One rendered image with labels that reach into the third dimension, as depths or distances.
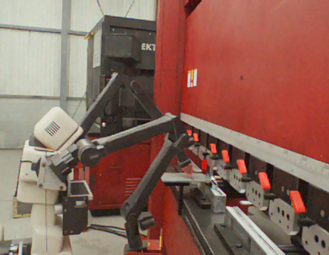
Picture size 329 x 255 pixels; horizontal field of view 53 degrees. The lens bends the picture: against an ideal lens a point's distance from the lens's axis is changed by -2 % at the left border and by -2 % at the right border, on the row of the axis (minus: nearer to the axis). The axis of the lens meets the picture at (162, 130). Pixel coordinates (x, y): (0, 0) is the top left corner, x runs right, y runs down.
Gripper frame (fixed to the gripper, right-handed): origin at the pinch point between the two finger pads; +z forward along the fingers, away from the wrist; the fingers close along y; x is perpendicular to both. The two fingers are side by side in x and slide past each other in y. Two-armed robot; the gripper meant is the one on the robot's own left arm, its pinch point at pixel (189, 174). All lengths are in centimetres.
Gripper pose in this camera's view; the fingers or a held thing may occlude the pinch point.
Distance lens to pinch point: 194.0
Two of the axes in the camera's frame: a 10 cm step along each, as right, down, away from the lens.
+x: -9.0, 4.2, -0.6
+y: -1.2, -1.0, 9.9
